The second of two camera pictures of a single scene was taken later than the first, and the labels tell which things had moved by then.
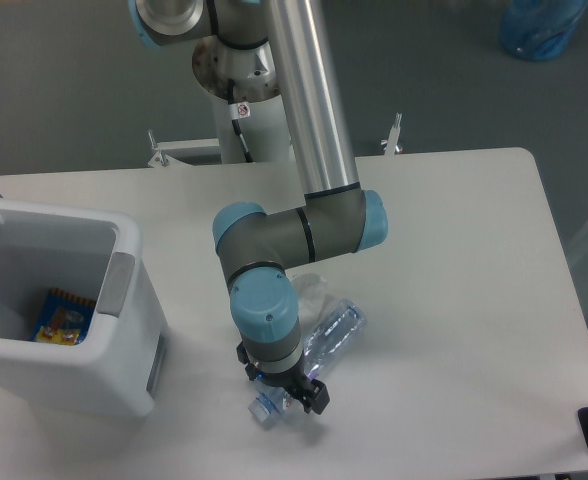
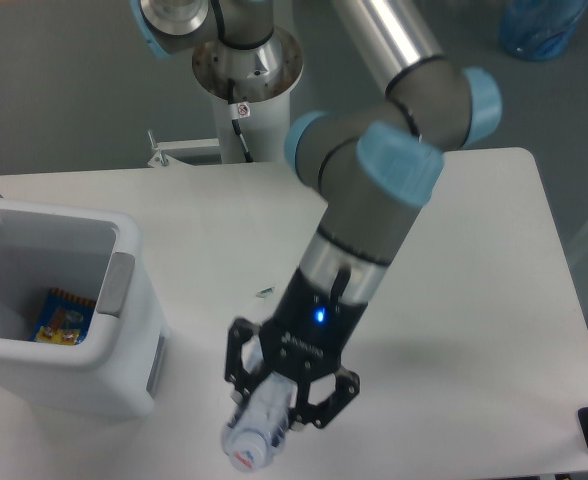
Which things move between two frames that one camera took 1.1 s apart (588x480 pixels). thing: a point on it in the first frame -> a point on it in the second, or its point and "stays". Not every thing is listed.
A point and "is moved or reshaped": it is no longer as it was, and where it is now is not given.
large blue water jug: x=540 y=30 stays
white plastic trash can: x=21 y=250 stays
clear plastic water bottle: x=329 y=337 is moved or reshaped
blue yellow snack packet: x=64 y=319 stays
